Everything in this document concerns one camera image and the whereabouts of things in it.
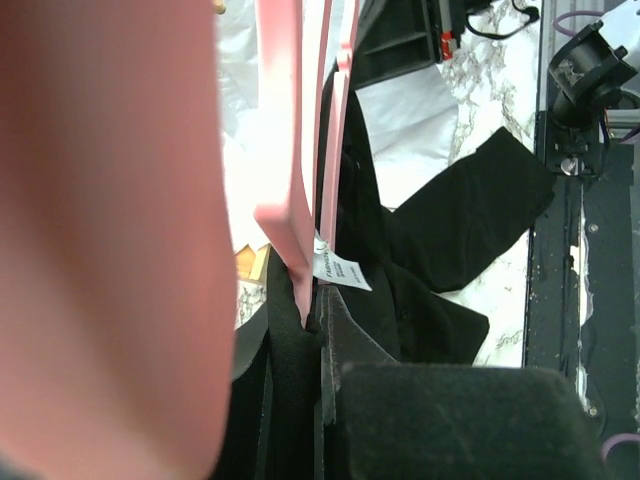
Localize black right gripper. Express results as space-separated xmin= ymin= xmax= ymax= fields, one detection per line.
xmin=352 ymin=0 xmax=466 ymax=88

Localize pink hanger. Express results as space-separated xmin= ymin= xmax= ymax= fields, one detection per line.
xmin=0 ymin=0 xmax=361 ymax=480

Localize wooden clothes rack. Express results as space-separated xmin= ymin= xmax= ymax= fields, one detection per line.
xmin=212 ymin=1 xmax=269 ymax=283

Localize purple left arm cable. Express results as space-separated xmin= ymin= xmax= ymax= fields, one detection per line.
xmin=599 ymin=432 xmax=640 ymax=466

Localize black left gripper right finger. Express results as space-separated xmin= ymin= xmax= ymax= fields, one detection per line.
xmin=315 ymin=286 xmax=610 ymax=479

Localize black shirt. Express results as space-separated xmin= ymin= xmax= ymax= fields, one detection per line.
xmin=336 ymin=93 xmax=556 ymax=365

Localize white shirt front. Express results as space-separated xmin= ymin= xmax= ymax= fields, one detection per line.
xmin=216 ymin=1 xmax=458 ymax=250

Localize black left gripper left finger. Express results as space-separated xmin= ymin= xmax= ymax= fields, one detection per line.
xmin=227 ymin=249 xmax=326 ymax=480

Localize black base bar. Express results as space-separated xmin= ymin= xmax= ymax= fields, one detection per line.
xmin=524 ymin=106 xmax=639 ymax=470

